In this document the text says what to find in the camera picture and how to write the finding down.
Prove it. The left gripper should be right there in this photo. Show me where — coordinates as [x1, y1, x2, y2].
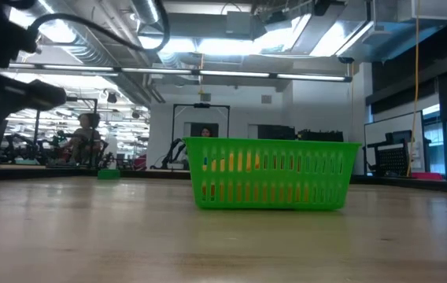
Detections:
[0, 76, 67, 166]

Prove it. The green toy brick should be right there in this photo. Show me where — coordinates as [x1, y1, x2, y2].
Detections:
[97, 168, 121, 181]

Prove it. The yellow toy brick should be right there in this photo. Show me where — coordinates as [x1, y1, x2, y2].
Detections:
[210, 151, 260, 172]

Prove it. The red bin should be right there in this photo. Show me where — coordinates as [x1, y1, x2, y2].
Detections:
[132, 154, 149, 171]

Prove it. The long linear ceiling light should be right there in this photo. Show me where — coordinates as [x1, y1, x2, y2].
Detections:
[9, 60, 353, 83]

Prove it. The green plastic basket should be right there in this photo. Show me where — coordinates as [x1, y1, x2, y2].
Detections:
[183, 136, 362, 211]

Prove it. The black flat screen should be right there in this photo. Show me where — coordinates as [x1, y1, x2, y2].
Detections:
[257, 124, 296, 139]

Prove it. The black equipment case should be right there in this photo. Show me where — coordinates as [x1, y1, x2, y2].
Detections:
[297, 129, 345, 142]

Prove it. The white board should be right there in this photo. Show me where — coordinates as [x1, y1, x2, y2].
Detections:
[364, 111, 425, 176]

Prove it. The black perforated cart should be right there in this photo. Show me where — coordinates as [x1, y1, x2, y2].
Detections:
[366, 129, 414, 177]

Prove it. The pink tray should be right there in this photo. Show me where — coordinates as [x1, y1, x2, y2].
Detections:
[409, 171, 444, 182]

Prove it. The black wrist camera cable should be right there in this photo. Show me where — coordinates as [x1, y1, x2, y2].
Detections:
[28, 0, 171, 53]

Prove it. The large silver air duct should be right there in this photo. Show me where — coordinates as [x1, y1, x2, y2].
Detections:
[286, 0, 447, 64]

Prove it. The yellow hanging cable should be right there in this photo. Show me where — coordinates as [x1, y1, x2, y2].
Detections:
[405, 0, 422, 177]

